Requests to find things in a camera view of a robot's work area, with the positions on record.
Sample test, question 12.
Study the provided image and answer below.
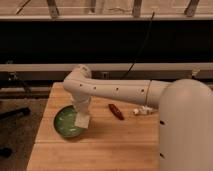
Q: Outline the white sponge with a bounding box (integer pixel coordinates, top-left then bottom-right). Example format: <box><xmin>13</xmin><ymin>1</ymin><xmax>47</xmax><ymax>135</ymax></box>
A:
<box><xmin>75</xmin><ymin>115</ymin><xmax>90</xmax><ymax>129</ymax></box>

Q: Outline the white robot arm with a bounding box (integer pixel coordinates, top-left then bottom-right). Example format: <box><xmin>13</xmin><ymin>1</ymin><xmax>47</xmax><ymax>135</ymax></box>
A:
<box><xmin>63</xmin><ymin>65</ymin><xmax>213</xmax><ymax>171</ymax></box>

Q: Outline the green ceramic bowl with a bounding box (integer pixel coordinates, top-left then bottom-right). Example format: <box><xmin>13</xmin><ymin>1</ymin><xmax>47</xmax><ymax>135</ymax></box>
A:
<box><xmin>53</xmin><ymin>105</ymin><xmax>85</xmax><ymax>138</ymax></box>

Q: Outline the dark red chili pepper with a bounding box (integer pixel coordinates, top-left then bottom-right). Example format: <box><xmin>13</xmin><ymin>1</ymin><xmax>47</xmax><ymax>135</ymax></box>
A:
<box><xmin>108</xmin><ymin>104</ymin><xmax>124</xmax><ymax>120</ymax></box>

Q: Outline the black office chair base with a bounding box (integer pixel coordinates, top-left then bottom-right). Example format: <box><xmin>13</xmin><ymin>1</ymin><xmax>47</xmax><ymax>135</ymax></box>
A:
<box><xmin>0</xmin><ymin>101</ymin><xmax>31</xmax><ymax>158</ymax></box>

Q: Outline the black hanging cable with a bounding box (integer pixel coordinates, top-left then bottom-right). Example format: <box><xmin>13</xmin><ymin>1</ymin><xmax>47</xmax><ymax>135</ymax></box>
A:
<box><xmin>120</xmin><ymin>11</ymin><xmax>156</xmax><ymax>82</ymax></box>

